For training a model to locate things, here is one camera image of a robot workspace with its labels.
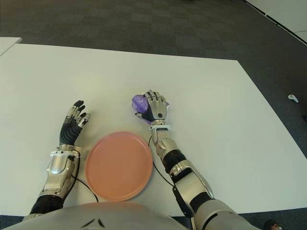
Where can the purple tissue paper pack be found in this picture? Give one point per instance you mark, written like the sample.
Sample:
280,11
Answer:
140,104

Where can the white neighbouring table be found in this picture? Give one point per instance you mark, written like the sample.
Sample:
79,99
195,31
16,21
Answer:
8,44

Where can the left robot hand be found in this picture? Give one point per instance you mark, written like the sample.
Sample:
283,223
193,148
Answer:
69,129

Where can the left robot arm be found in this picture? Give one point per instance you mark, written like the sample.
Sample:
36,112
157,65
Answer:
57,172

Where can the pink round plate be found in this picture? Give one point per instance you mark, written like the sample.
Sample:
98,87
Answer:
119,165

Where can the white handheld controller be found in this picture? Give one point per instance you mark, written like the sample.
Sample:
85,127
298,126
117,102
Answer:
293,97

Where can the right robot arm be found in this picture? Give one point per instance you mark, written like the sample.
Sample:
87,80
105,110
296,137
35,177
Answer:
182,172

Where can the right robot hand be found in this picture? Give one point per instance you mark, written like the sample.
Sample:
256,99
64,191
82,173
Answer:
156,110

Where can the grey robot torso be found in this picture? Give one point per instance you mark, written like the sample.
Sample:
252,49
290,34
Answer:
108,215

